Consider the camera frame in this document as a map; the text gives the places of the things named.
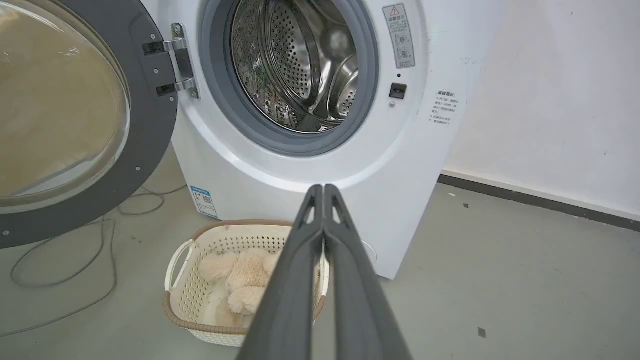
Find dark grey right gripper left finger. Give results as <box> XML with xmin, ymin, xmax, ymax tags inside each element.
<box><xmin>237</xmin><ymin>184</ymin><xmax>326</xmax><ymax>360</ymax></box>

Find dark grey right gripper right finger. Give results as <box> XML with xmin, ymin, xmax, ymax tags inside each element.
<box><xmin>323</xmin><ymin>184</ymin><xmax>414</xmax><ymax>360</ymax></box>

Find white front-load washing machine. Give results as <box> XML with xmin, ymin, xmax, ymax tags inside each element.
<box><xmin>139</xmin><ymin>0</ymin><xmax>511</xmax><ymax>281</ymax></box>

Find chrome door hinge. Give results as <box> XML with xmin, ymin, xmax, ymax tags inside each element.
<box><xmin>142</xmin><ymin>22</ymin><xmax>200</xmax><ymax>100</ymax></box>

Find grey round washer door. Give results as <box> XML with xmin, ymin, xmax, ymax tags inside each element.
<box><xmin>0</xmin><ymin>0</ymin><xmax>179</xmax><ymax>250</ymax></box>

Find beige plush toy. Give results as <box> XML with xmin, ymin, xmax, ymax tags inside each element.
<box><xmin>199</xmin><ymin>249</ymin><xmax>322</xmax><ymax>329</ymax></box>

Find white perforated laundry basket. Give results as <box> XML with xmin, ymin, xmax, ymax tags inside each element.
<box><xmin>162</xmin><ymin>219</ymin><xmax>330</xmax><ymax>348</ymax></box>

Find blue energy label sticker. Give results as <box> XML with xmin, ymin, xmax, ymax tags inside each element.
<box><xmin>190</xmin><ymin>186</ymin><xmax>219</xmax><ymax>219</ymax></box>

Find steel perforated washer drum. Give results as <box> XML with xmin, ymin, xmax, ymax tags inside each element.
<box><xmin>230</xmin><ymin>0</ymin><xmax>360</xmax><ymax>134</ymax></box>

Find grey warning label sticker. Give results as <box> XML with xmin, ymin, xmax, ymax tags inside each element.
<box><xmin>382</xmin><ymin>4</ymin><xmax>416</xmax><ymax>69</ymax></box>

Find thin grey floor cable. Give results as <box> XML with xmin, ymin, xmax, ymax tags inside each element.
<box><xmin>0</xmin><ymin>184</ymin><xmax>188</xmax><ymax>338</ymax></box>

